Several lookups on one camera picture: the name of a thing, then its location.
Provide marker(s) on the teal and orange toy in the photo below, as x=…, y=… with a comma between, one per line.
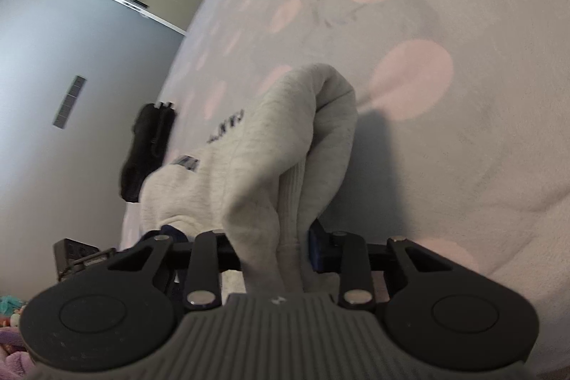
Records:
x=10, y=308

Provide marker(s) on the polka dot bed cover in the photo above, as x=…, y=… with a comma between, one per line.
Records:
x=445, y=139

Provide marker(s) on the grey wall vent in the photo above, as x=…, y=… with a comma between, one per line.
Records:
x=70, y=101

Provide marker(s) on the purple fluffy robe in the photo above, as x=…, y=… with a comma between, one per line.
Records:
x=11, y=357

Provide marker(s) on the light grey sweatshirt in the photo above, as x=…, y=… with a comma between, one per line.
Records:
x=267, y=139

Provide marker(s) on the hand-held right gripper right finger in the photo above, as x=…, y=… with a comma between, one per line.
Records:
x=316, y=248

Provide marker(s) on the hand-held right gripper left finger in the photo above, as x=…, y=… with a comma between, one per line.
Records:
x=209, y=255

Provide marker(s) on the black cloth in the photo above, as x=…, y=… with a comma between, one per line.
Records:
x=144, y=148

